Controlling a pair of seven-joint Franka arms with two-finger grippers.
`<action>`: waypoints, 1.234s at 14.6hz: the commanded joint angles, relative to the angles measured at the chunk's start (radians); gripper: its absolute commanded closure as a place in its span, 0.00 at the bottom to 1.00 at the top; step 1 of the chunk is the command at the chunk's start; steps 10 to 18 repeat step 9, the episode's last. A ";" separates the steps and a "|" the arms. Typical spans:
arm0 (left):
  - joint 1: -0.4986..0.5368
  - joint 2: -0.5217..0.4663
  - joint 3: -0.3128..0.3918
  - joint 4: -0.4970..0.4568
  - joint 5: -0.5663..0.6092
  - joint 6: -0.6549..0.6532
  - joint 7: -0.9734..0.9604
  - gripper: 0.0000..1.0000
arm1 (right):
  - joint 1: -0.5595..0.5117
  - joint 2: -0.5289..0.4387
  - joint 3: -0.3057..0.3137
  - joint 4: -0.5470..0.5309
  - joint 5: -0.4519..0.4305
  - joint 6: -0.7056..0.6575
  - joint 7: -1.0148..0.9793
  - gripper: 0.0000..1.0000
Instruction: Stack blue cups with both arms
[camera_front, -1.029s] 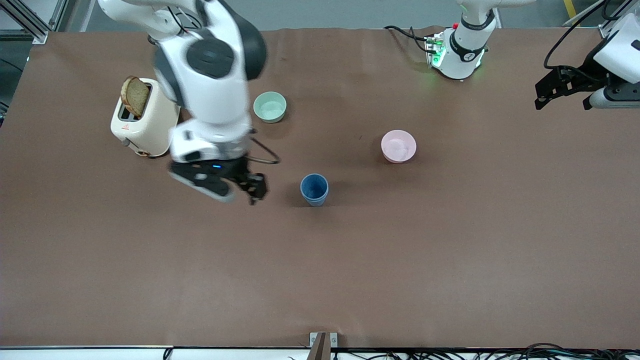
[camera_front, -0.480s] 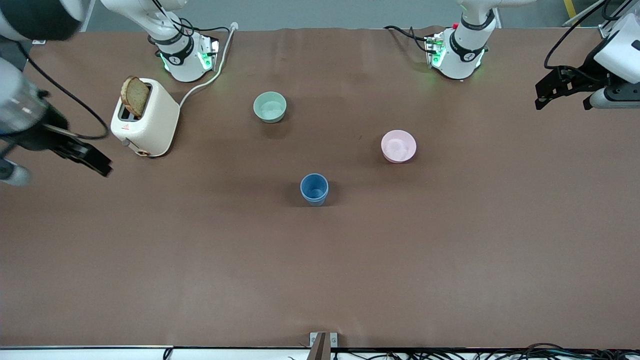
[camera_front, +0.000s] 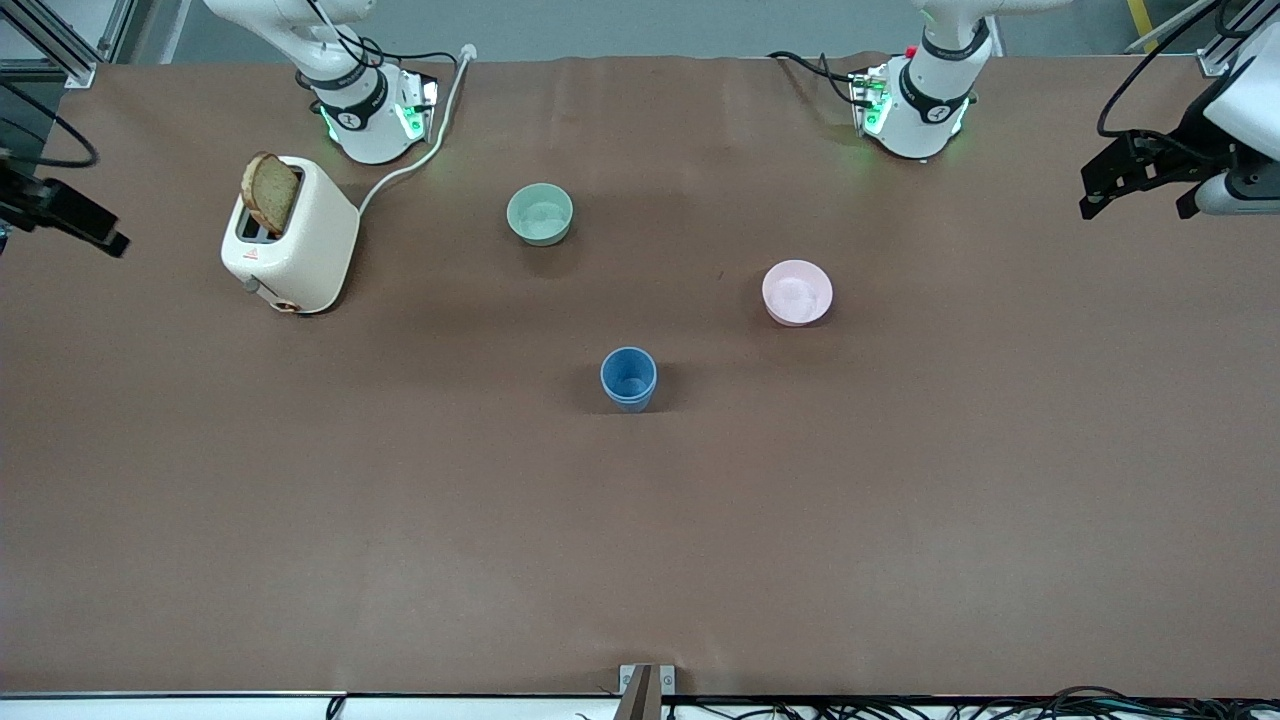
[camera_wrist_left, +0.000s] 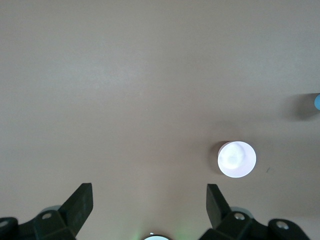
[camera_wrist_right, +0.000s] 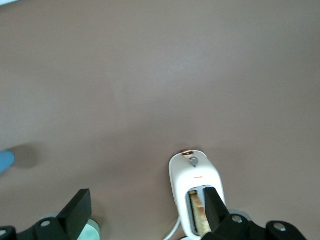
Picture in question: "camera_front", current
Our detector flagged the aluminium frame profile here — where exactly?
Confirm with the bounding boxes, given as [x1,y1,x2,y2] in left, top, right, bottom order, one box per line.
[0,0,136,89]
[1125,0,1280,79]

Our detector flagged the brown table cover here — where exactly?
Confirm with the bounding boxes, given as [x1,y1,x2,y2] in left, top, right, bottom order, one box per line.
[0,52,1280,699]

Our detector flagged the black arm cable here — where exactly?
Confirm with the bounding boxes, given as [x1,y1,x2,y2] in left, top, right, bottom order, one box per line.
[0,80,99,169]
[1097,0,1233,141]

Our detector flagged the pink bowl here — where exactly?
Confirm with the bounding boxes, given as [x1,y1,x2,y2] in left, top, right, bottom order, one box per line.
[762,259,834,327]

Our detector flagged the blue plastic cup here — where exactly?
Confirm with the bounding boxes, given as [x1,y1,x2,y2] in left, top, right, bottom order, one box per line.
[603,350,655,397]
[600,347,659,414]

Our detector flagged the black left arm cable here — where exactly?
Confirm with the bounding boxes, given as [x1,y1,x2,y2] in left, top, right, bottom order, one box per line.
[1097,0,1233,141]

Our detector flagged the white toaster power cable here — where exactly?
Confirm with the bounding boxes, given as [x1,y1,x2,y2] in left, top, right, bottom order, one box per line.
[357,43,478,216]

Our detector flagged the brown bread slice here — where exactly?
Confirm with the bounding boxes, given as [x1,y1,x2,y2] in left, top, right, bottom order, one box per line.
[241,152,301,237]

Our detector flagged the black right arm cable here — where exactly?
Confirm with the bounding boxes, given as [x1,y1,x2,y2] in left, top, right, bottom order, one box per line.
[0,80,99,169]

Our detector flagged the black left base cable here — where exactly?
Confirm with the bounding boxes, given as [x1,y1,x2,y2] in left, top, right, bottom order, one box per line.
[768,50,863,106]

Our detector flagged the cream toaster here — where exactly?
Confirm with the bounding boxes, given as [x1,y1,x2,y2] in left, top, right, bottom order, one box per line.
[221,155,361,315]

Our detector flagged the black right base cables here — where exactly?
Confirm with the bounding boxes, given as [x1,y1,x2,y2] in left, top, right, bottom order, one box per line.
[296,0,459,96]

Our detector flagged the black floor cable tangle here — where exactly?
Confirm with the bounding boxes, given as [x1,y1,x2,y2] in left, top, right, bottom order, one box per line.
[660,685,1280,720]

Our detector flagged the green bowl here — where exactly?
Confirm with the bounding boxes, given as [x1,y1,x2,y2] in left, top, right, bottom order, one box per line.
[506,183,575,247]

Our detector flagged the brown angled bar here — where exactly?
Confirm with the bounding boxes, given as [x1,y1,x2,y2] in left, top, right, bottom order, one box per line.
[622,668,661,720]

